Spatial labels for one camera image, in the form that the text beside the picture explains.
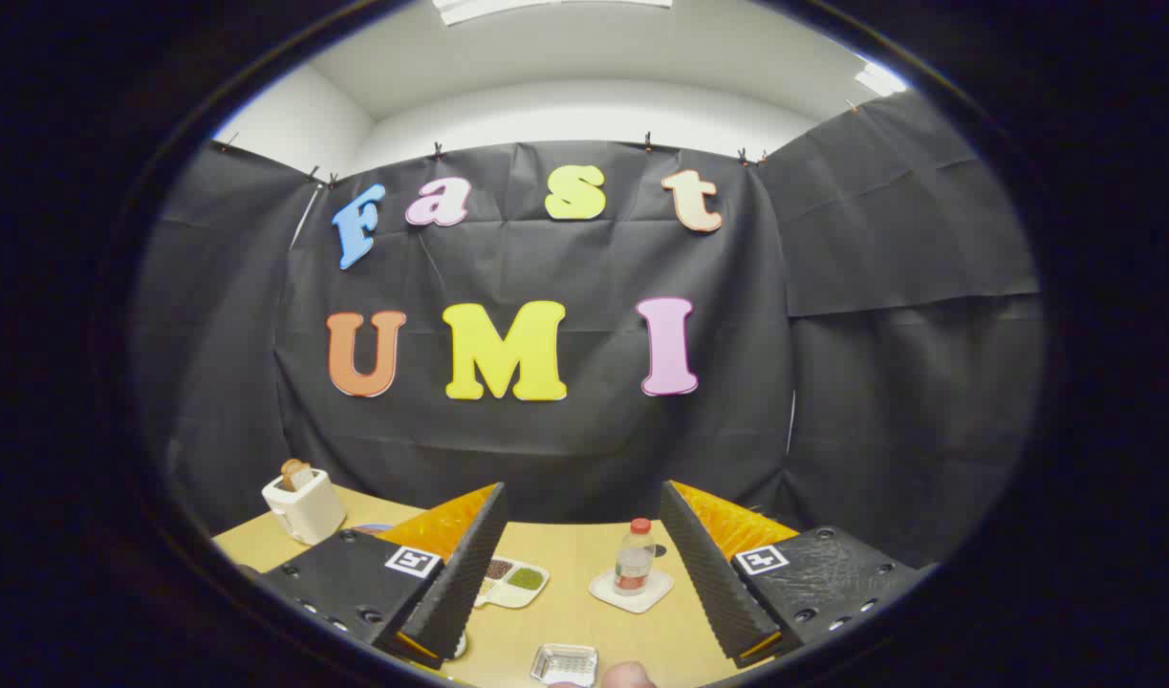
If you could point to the small ceiling light panel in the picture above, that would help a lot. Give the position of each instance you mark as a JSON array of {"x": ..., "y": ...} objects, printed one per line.
[{"x": 880, "y": 78}]

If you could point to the white divided dish with beans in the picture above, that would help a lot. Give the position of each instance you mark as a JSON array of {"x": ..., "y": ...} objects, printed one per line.
[{"x": 512, "y": 597}]

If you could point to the white square coaster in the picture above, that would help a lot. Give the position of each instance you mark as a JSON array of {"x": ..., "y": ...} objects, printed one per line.
[{"x": 656, "y": 594}]

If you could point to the long ceiling light panel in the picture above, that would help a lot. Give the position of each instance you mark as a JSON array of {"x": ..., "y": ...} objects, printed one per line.
[{"x": 546, "y": 8}]

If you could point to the toasted bread slice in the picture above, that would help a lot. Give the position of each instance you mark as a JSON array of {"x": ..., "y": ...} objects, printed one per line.
[{"x": 295, "y": 474}]

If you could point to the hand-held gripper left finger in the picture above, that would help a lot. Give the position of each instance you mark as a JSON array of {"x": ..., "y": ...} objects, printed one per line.
[{"x": 450, "y": 592}]

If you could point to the white toaster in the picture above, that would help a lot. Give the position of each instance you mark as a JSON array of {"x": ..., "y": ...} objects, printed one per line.
[{"x": 307, "y": 511}]

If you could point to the metal drain basket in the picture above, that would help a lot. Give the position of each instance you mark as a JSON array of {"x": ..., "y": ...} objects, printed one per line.
[{"x": 565, "y": 664}]

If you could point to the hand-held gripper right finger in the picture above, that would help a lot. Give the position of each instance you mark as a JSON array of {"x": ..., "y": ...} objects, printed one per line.
[{"x": 713, "y": 592}]

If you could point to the clear plastic bottle red cap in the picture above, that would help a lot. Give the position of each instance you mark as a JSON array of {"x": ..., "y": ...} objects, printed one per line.
[{"x": 634, "y": 564}]

